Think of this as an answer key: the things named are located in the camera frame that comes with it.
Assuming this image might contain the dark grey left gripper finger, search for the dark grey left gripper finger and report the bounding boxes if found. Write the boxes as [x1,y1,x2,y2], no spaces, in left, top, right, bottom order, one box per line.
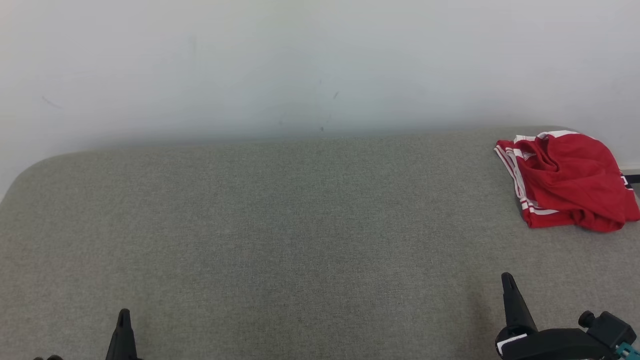
[104,308,139,360]

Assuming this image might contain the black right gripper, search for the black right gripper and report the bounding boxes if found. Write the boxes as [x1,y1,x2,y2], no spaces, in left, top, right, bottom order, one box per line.
[494,272,607,360]

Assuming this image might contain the red shorts with Bulls print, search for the red shorts with Bulls print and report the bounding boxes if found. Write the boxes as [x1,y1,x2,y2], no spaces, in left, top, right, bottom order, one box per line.
[494,130,640,234]

